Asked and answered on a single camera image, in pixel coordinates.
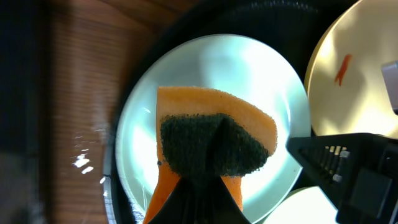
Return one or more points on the yellow plate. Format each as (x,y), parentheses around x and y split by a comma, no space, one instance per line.
(367,31)

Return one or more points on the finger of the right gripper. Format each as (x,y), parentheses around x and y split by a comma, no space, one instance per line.
(357,173)

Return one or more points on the mint plate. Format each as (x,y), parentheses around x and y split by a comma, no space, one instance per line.
(241,66)
(307,205)

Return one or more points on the ketchup stain on yellow plate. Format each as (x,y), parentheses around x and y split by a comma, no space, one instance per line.
(344,66)

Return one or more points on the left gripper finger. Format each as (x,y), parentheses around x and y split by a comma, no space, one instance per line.
(198,154)

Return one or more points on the orange green sponge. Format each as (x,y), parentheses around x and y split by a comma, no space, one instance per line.
(195,102)

